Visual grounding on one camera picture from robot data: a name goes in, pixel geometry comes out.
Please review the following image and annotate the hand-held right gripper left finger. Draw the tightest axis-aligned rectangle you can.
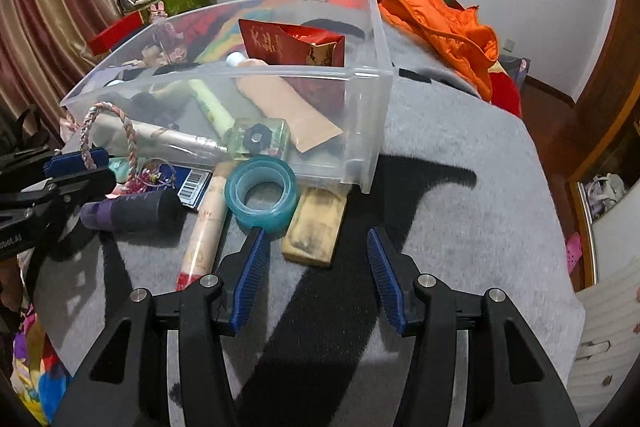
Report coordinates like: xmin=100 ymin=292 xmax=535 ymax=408
xmin=52 ymin=227 xmax=267 ymax=427

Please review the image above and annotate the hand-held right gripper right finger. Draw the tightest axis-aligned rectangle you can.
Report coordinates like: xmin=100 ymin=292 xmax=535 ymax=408
xmin=366 ymin=228 xmax=581 ymax=427

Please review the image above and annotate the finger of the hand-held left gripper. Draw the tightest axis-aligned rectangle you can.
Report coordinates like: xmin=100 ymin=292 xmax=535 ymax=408
xmin=0 ymin=148 xmax=110 ymax=186
xmin=0 ymin=167 xmax=117 ymax=219

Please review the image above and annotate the purple bottle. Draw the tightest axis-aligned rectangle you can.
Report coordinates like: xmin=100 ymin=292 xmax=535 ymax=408
xmin=80 ymin=190 xmax=187 ymax=236

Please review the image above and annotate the braided rope keychain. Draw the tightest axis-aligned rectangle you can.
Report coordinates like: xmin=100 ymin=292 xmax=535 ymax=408
xmin=75 ymin=102 xmax=177 ymax=196

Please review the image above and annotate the teal tape roll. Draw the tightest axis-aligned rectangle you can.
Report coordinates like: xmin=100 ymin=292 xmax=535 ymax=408
xmin=225 ymin=157 xmax=300 ymax=236

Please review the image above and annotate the white pen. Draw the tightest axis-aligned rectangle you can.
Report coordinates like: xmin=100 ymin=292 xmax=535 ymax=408
xmin=127 ymin=121 xmax=231 ymax=158

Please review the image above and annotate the light green tube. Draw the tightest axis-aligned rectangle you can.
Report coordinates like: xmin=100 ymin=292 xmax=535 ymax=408
xmin=187 ymin=79 xmax=236 ymax=138

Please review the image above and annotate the clear plastic storage box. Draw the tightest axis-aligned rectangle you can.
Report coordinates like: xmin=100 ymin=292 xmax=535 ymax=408
xmin=60 ymin=0 xmax=396 ymax=196

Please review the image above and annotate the beige tube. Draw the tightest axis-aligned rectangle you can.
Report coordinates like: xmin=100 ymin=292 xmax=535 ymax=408
xmin=226 ymin=52 xmax=345 ymax=154

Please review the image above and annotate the red envelope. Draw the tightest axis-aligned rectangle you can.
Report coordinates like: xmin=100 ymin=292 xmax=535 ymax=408
xmin=238 ymin=19 xmax=347 ymax=104

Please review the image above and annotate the person's left hand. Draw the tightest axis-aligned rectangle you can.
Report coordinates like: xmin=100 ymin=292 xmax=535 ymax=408
xmin=0 ymin=257 xmax=25 ymax=314

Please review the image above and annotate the mint green small case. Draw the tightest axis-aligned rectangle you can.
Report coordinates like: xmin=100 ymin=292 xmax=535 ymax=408
xmin=107 ymin=157 xmax=134 ymax=184

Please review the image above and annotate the cream printed tube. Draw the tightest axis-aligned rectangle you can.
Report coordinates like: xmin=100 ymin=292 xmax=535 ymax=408
xmin=176 ymin=162 xmax=236 ymax=293

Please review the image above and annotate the yellowish stained block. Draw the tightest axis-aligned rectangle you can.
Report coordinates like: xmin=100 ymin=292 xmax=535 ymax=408
xmin=281 ymin=187 xmax=348 ymax=267

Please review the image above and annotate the grey blanket with black print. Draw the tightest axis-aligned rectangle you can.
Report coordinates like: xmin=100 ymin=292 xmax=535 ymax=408
xmin=32 ymin=24 xmax=586 ymax=427

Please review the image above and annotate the blue barcode card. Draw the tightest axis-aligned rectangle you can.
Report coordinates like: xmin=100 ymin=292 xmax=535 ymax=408
xmin=172 ymin=167 xmax=214 ymax=208

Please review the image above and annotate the red flat box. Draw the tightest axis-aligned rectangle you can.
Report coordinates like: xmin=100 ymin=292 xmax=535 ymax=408
xmin=89 ymin=14 xmax=147 ymax=56

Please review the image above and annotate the clear block with black knob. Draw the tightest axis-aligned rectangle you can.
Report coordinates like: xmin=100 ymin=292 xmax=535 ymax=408
xmin=223 ymin=118 xmax=292 ymax=160

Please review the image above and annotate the striped brown curtain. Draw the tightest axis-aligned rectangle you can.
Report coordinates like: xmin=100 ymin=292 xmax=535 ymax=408
xmin=0 ymin=0 xmax=137 ymax=144

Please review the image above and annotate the bright pink clog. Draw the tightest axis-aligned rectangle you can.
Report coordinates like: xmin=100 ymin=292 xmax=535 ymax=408
xmin=565 ymin=232 xmax=584 ymax=274

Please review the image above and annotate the white drawer cabinet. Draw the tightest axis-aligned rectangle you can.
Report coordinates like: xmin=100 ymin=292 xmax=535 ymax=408
xmin=575 ymin=207 xmax=640 ymax=427

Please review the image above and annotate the white bag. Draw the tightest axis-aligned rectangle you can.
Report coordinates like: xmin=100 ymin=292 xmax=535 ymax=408
xmin=585 ymin=174 xmax=627 ymax=219

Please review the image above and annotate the orange jacket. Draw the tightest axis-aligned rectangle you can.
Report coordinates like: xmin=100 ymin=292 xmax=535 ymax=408
xmin=375 ymin=0 xmax=501 ymax=104

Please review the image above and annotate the wooden door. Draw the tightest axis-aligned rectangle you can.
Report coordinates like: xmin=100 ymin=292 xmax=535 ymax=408
xmin=565 ymin=0 xmax=640 ymax=188

